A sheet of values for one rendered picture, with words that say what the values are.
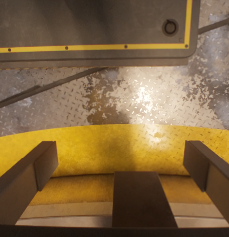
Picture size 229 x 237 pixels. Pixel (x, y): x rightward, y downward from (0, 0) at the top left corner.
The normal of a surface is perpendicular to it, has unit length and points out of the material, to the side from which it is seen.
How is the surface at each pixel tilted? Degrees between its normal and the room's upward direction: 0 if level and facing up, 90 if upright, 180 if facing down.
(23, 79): 0
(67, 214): 90
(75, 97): 0
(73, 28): 0
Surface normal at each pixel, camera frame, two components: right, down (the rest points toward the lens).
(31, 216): -0.14, -0.96
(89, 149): -0.03, 0.25
